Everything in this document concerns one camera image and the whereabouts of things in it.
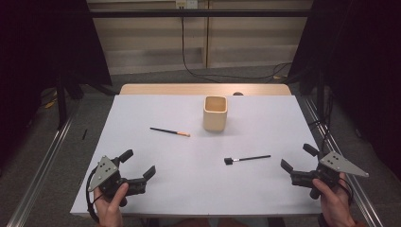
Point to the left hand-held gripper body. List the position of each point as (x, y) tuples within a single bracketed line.
[(105, 168)]

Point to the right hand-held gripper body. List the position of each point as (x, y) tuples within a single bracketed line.
[(340, 164)]

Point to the black brush with square head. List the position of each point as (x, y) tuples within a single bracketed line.
[(252, 157)]

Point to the black brush with orange tip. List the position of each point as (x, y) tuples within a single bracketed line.
[(167, 131)]

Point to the beige square cup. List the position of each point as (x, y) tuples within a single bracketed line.
[(214, 121)]

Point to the person's right hand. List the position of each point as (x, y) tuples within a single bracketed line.
[(334, 205)]

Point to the person's left hand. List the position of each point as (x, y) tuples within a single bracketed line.
[(108, 212)]

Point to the white table board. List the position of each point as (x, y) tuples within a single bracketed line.
[(173, 173)]

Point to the small black stick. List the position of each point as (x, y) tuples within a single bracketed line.
[(84, 134)]

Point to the black metal stand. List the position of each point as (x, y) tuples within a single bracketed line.
[(62, 104), (320, 94)]

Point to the small yellow object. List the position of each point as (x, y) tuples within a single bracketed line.
[(50, 104)]

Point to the black curtain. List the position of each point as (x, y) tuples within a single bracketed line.
[(38, 47), (362, 47)]

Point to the black horizontal bar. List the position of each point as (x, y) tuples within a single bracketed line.
[(142, 13)]

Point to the metal floor rail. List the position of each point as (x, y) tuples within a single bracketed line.
[(357, 189), (37, 179)]

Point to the white wall outlet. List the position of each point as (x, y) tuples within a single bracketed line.
[(186, 3)]

